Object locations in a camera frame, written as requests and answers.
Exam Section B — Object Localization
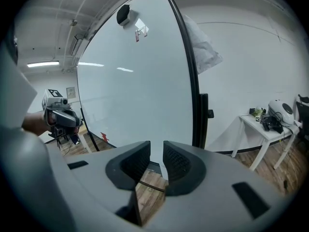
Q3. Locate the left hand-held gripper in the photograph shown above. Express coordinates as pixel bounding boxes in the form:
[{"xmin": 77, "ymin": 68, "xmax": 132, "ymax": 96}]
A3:
[{"xmin": 42, "ymin": 88, "xmax": 81, "ymax": 140}]

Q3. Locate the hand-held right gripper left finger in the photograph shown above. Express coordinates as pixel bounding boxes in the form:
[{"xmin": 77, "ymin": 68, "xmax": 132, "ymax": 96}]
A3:
[{"xmin": 48, "ymin": 141, "xmax": 152, "ymax": 232}]

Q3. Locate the black electronic device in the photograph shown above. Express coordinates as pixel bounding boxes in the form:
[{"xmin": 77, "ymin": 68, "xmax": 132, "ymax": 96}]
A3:
[{"xmin": 262, "ymin": 115, "xmax": 284, "ymax": 134}]

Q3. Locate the white rounded device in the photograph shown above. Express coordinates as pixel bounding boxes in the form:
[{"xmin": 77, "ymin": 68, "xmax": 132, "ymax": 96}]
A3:
[{"xmin": 267, "ymin": 99, "xmax": 295, "ymax": 127}]

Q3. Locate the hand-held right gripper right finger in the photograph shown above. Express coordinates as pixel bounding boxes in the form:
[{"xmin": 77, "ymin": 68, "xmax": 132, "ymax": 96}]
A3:
[{"xmin": 144, "ymin": 141, "xmax": 290, "ymax": 232}]

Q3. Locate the person's left forearm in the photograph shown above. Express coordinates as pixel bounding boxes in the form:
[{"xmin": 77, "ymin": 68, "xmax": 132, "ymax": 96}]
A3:
[{"xmin": 21, "ymin": 112, "xmax": 49, "ymax": 137}]

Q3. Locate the green white bundle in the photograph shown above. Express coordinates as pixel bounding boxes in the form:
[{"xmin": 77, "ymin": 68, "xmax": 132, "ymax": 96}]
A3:
[{"xmin": 253, "ymin": 106, "xmax": 267, "ymax": 117}]

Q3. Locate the ceiling light strip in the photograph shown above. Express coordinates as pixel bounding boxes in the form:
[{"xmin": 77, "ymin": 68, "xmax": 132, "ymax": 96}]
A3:
[{"xmin": 27, "ymin": 61, "xmax": 60, "ymax": 68}]

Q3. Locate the white crumpled plastic sheet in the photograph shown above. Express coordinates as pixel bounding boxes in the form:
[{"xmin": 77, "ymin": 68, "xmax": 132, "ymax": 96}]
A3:
[{"xmin": 182, "ymin": 14, "xmax": 224, "ymax": 76}]

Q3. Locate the black whiteboard eraser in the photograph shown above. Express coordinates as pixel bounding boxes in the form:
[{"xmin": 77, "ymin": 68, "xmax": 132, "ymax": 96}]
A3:
[{"xmin": 116, "ymin": 4, "xmax": 140, "ymax": 28}]

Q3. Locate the black framed whiteboard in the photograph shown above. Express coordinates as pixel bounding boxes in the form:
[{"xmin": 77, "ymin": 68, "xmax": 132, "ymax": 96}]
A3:
[{"xmin": 76, "ymin": 0, "xmax": 215, "ymax": 154}]

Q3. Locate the black office chair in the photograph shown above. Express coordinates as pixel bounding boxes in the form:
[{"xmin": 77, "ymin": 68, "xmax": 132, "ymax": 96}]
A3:
[{"xmin": 295, "ymin": 93, "xmax": 309, "ymax": 145}]

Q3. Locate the white table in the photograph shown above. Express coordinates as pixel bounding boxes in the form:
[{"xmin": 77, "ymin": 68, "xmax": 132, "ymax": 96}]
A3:
[{"xmin": 231, "ymin": 114, "xmax": 302, "ymax": 172}]

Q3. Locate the person's left hand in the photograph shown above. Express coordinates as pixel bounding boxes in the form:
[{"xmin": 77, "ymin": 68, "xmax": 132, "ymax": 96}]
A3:
[{"xmin": 45, "ymin": 111, "xmax": 54, "ymax": 128}]

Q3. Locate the light wooden desk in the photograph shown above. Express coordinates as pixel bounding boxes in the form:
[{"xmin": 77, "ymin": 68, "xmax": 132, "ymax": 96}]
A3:
[{"xmin": 38, "ymin": 123, "xmax": 94, "ymax": 154}]

